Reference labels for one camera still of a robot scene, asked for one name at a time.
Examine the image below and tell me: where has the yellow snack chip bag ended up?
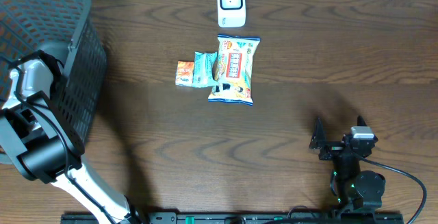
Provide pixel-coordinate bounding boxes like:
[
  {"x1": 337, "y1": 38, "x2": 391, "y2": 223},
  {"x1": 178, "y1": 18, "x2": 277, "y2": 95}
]
[{"x1": 208, "y1": 34, "x2": 261, "y2": 106}]

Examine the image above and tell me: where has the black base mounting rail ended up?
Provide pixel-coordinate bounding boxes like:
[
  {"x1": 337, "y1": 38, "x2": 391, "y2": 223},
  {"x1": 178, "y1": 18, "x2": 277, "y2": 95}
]
[{"x1": 61, "y1": 211, "x2": 404, "y2": 224}]

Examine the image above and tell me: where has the white barcode scanner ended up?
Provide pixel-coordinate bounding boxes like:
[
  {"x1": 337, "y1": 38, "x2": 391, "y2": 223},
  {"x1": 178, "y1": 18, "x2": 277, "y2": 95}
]
[{"x1": 217, "y1": 0, "x2": 246, "y2": 28}]

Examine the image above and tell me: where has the teal snack pack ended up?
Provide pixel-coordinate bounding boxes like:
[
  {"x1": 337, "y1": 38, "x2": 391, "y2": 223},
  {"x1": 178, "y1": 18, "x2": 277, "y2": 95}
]
[{"x1": 192, "y1": 52, "x2": 218, "y2": 88}]

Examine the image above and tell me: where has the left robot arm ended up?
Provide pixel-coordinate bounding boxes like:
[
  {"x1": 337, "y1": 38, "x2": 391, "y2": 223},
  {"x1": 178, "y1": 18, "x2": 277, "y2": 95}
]
[{"x1": 1, "y1": 50, "x2": 150, "y2": 223}]

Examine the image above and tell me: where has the small orange snack box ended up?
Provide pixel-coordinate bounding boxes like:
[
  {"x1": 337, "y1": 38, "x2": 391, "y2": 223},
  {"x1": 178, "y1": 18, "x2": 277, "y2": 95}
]
[{"x1": 175, "y1": 61, "x2": 194, "y2": 87}]

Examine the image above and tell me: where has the dark grey plastic basket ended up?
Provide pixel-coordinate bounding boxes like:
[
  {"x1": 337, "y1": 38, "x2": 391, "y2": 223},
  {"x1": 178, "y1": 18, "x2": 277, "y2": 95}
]
[{"x1": 0, "y1": 0, "x2": 107, "y2": 165}]

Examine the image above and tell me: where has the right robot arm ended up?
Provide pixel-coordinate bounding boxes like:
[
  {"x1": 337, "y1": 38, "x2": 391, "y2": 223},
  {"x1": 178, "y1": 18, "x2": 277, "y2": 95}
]
[{"x1": 309, "y1": 116, "x2": 386, "y2": 219}]

